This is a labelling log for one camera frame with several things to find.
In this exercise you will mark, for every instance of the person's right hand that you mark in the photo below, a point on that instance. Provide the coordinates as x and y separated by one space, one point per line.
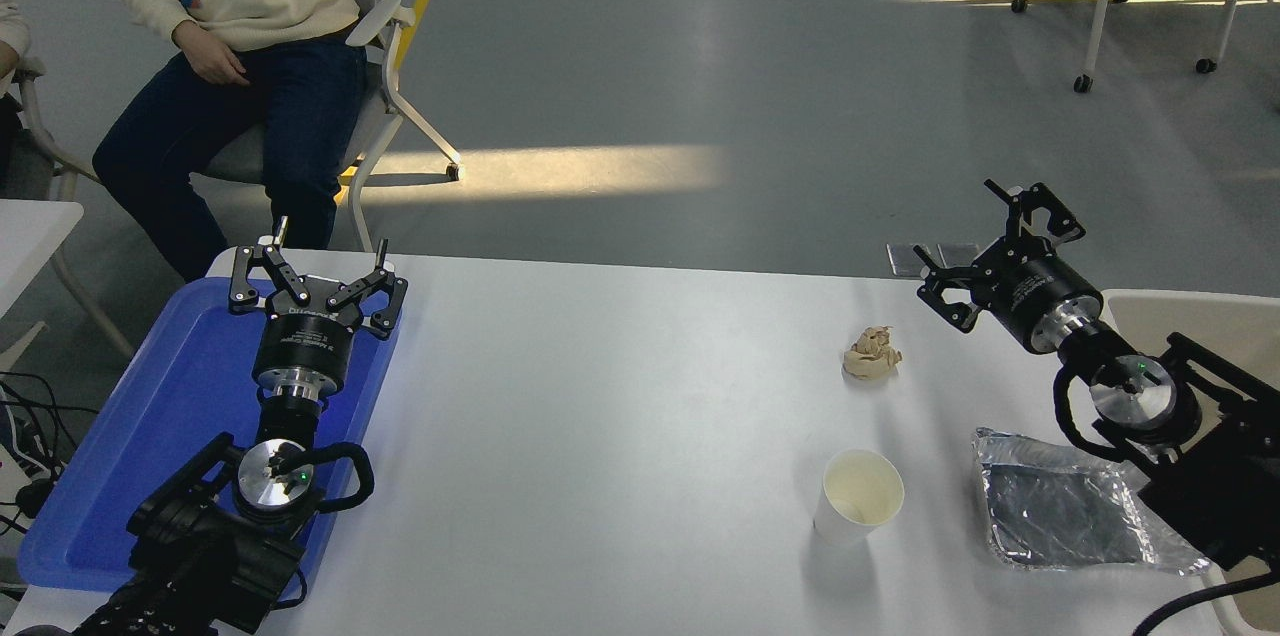
210 56

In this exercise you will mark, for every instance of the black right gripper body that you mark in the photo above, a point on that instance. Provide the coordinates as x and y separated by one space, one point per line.
1035 291

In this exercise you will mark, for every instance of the large pale bin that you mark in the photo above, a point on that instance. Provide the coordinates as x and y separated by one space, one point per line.
1180 316

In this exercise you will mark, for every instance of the grey white office chair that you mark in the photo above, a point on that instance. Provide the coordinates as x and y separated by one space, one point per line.
375 121

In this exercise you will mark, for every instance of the crumpled tan paper ball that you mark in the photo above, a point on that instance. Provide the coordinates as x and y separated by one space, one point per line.
870 356

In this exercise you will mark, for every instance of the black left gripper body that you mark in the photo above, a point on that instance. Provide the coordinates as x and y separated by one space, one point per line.
305 336

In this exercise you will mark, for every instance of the small white side table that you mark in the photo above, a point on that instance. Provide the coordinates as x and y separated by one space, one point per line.
30 236

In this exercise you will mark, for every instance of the blue plastic tray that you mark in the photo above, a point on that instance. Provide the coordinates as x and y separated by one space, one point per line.
150 416

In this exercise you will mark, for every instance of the metal floor outlet plate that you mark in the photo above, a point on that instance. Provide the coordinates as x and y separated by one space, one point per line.
905 261
958 254

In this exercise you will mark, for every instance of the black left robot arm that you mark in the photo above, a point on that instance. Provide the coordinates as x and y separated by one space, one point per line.
200 556

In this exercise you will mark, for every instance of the person at picture edge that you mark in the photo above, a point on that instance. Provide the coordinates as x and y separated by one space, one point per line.
10 31

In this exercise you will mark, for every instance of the white paper cup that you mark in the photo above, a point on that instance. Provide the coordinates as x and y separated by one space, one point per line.
860 491

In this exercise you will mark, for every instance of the silver foil tray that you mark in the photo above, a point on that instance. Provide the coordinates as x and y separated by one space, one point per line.
1060 516

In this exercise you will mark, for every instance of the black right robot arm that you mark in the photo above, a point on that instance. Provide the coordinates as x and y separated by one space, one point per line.
1220 486

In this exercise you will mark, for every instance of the white framed chair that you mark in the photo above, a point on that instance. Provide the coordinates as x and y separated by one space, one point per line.
68 184

